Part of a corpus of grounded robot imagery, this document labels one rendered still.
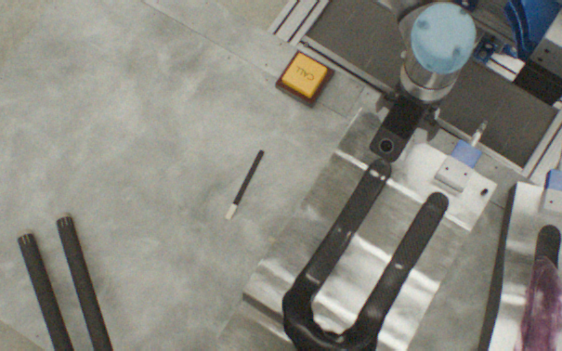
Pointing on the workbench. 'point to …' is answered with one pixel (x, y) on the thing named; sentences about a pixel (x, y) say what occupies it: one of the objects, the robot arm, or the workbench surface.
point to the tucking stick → (244, 184)
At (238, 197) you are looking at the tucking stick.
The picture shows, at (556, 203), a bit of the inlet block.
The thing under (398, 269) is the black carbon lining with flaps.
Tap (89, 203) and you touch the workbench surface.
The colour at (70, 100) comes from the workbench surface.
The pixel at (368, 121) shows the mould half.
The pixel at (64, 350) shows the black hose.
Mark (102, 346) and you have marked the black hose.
